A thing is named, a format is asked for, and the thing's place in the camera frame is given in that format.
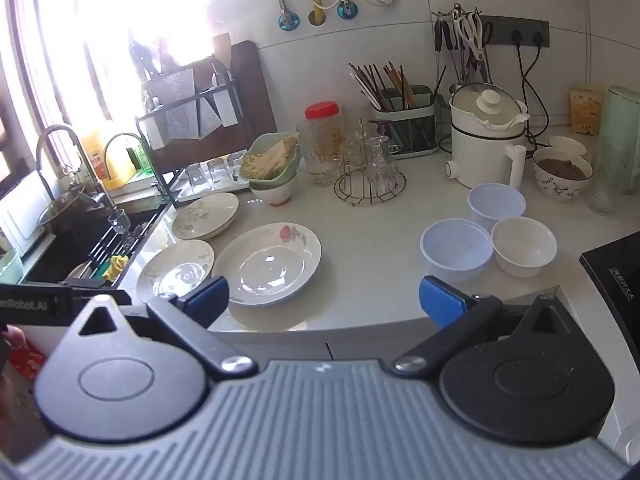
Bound dark wooden cutting board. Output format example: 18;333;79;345
192;40;278;143

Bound glass jar with red lid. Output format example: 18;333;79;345
299;102;346;187

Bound tall steel faucet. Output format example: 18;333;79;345
36;125;118;211

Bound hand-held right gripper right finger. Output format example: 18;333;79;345
391;275;576;376

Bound yellow detergent bottle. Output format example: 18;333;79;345
80;130;113;183

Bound white bowl with red rim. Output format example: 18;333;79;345
248;175;296;206

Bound floral bowl with brown food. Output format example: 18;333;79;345
532;147;594;203

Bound yellow cloth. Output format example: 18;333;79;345
102;255;128;281

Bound wall hook rail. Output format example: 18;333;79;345
432;4;493;83

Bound green utensil holder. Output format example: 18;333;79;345
370;85;436;160

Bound pale green container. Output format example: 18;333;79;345
0;247;26;283

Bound small white bowl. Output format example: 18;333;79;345
548;135;588;157

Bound wire cup rack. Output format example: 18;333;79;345
334;160;407;207

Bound tan food strips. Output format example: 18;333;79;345
242;135;298;181

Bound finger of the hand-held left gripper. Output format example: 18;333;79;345
70;282;132;307

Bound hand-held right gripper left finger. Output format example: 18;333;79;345
67;276;258;381

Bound green bottle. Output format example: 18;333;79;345
127;145;151;173

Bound person's left hand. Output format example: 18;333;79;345
0;325;25;351

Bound dark wall socket strip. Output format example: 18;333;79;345
482;15;551;49

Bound plain white ceramic bowl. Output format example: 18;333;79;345
491;217;558;278

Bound small steel faucet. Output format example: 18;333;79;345
103;132;146;181

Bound bundle of chopsticks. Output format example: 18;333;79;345
348;61;416;111

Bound kitchen scissors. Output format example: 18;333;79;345
455;12;488;68

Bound black sink drain rack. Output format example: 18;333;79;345
87;220;151;271

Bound pink flower plate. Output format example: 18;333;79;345
214;222;322;307

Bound yellow box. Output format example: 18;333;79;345
570;85;607;136

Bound stemmed wine glass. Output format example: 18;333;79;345
109;208;132;237

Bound small drinking glass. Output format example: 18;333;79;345
226;152;248;182
206;157;228;187
186;162;208;192

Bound black dish rack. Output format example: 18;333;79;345
136;57;251;207

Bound white electric cooking pot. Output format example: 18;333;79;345
445;82;531;192

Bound white drip tray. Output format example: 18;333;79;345
177;175;251;204

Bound leaf pattern plate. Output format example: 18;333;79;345
171;192;241;241
136;239;216;305

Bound clear glass cup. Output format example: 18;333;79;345
369;135;402;193
340;104;375;173

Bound black induction cooktop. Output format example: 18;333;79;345
579;232;640;356

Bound pale blue plastic bowl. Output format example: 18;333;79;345
420;218;494;283
467;183;527;233

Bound red packet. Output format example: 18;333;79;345
10;345;48;381

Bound black power cable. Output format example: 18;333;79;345
510;30;551;153

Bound green colander basket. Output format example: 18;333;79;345
239;132;303;183

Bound wooden spatula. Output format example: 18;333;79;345
212;33;233;68

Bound black kitchen sink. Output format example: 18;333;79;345
22;200;168;288

